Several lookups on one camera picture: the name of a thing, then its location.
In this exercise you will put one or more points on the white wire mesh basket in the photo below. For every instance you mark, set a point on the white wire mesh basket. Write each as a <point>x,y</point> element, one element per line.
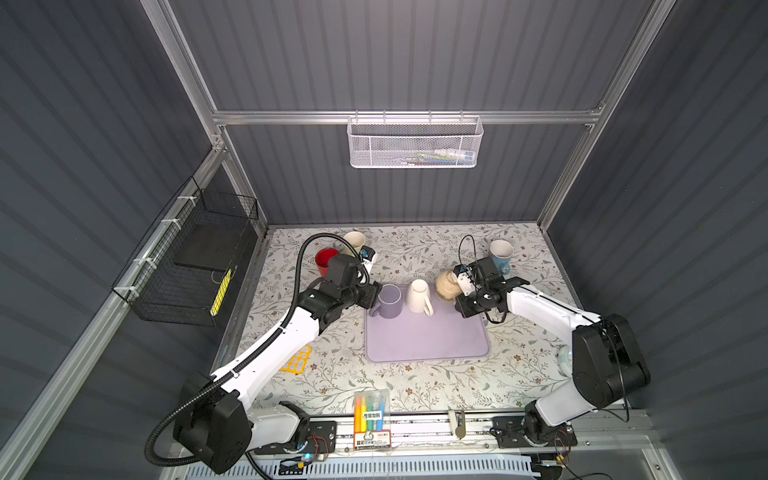
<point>414,142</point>

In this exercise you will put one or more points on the white mug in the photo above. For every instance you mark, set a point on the white mug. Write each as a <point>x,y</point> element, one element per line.
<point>418,298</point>

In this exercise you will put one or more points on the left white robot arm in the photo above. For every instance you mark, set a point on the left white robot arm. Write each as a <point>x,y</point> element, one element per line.
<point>221,428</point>

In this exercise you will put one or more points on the light green mug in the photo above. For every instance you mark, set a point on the light green mug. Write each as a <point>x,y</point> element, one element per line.
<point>356,240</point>

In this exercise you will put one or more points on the lavender plastic tray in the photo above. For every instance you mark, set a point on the lavender plastic tray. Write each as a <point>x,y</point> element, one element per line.
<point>414,337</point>

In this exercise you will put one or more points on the pack of coloured markers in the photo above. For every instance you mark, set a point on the pack of coloured markers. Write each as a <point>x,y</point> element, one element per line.
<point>371,421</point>

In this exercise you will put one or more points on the blue dotted mug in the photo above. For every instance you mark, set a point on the blue dotted mug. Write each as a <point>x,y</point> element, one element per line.
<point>502,252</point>

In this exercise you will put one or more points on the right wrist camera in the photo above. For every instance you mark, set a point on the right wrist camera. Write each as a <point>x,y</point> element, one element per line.
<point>465,283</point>

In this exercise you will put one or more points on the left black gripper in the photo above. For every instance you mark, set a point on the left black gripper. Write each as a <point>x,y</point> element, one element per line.
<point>369,294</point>

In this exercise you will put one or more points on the white round clock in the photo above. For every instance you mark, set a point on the white round clock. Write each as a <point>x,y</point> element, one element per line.
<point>565,360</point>

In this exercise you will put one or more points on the black wire basket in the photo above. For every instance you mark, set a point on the black wire basket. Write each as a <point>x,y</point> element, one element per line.
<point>204,233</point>

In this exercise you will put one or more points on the red mug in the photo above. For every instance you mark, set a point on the red mug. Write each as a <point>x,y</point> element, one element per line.
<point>322,259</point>

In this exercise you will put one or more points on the yellow calculator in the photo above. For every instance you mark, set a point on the yellow calculator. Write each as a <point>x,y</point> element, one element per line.
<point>298,362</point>

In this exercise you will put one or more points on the purple mug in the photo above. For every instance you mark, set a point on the purple mug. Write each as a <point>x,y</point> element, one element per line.
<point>389,302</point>

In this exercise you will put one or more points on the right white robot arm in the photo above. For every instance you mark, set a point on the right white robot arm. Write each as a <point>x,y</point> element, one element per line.
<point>605,364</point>

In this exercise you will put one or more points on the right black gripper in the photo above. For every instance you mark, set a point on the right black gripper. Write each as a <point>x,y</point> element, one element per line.
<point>464,309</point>

